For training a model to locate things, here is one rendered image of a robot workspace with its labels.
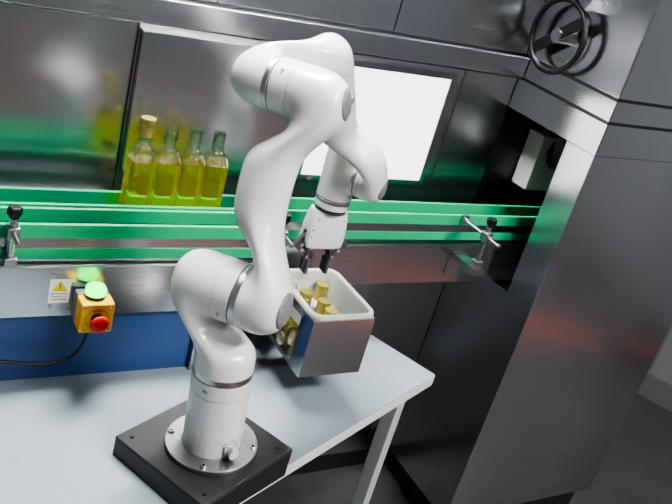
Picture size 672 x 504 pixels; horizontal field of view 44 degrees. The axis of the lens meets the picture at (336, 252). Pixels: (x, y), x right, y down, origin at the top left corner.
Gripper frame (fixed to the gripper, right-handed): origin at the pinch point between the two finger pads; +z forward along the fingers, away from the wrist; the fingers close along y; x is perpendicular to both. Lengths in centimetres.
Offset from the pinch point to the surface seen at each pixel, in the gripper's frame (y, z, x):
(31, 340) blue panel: 63, 21, -2
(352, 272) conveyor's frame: -20.2, 9.4, -12.5
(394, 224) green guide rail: -30.7, -4.2, -15.0
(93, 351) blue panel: 49, 25, -3
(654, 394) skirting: -243, 102, -55
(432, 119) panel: -45, -30, -32
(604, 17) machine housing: -74, -69, -13
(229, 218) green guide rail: 19.6, -6.2, -10.8
